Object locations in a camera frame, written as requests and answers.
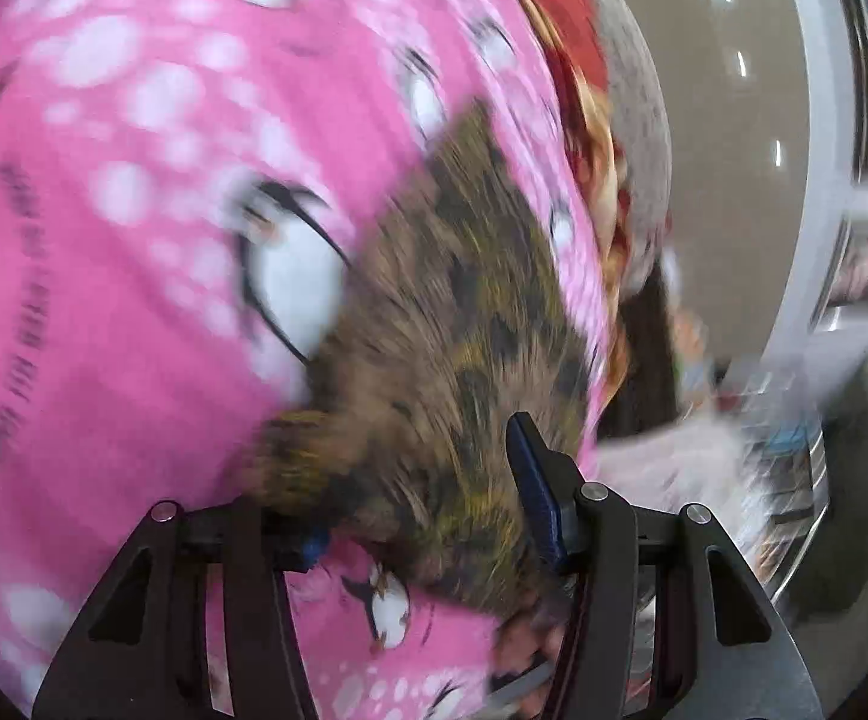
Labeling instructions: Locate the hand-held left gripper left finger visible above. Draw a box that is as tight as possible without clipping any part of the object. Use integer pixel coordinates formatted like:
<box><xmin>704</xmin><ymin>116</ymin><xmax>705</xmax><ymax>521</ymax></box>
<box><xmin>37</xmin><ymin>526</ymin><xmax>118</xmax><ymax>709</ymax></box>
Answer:
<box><xmin>29</xmin><ymin>499</ymin><xmax>330</xmax><ymax>720</ymax></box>

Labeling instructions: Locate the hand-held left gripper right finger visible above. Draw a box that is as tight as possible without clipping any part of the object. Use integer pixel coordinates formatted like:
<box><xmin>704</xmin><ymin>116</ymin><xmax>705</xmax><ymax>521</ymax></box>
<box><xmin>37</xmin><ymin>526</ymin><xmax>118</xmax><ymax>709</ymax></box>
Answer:
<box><xmin>506</xmin><ymin>411</ymin><xmax>827</xmax><ymax>720</ymax></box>

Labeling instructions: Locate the brown batik patterned garment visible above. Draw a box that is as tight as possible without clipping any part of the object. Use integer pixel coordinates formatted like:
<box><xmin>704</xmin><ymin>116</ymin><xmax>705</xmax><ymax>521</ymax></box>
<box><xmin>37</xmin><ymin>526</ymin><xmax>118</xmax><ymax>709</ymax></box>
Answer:
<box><xmin>243</xmin><ymin>101</ymin><xmax>607</xmax><ymax>616</ymax></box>

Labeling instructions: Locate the light pink cloth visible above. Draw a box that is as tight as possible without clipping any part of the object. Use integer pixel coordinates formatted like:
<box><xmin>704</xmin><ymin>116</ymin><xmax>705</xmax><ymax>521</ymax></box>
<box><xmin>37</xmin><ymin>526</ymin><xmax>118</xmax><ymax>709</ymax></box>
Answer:
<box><xmin>597</xmin><ymin>390</ymin><xmax>780</xmax><ymax>541</ymax></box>

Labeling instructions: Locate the dark carved wooden headboard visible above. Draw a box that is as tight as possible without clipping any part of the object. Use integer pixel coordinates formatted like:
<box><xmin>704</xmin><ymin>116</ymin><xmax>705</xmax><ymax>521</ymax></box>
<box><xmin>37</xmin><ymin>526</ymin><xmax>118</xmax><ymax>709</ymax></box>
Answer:
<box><xmin>614</xmin><ymin>262</ymin><xmax>689</xmax><ymax>440</ymax></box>

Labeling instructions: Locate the red and beige blanket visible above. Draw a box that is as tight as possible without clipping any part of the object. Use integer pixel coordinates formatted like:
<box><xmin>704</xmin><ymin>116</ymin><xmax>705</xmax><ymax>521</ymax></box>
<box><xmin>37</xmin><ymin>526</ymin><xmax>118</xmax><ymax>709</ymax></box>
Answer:
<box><xmin>509</xmin><ymin>0</ymin><xmax>637</xmax><ymax>406</ymax></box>

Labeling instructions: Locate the pink penguin print blanket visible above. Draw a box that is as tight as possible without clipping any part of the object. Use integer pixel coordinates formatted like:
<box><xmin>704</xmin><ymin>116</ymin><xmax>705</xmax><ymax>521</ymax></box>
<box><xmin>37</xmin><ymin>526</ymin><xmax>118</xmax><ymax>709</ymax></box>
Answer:
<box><xmin>0</xmin><ymin>0</ymin><xmax>630</xmax><ymax>720</ymax></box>

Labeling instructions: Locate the grey floral quilt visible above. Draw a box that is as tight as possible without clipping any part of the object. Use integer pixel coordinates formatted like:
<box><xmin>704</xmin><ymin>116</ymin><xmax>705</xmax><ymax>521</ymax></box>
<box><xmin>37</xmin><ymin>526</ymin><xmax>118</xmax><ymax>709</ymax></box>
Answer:
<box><xmin>494</xmin><ymin>0</ymin><xmax>677</xmax><ymax>297</ymax></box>

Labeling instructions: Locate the white cabinet frame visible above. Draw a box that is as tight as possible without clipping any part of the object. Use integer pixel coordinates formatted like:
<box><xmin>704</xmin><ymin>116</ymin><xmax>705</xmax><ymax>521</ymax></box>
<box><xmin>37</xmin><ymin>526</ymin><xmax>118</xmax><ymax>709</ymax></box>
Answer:
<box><xmin>749</xmin><ymin>0</ymin><xmax>868</xmax><ymax>616</ymax></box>

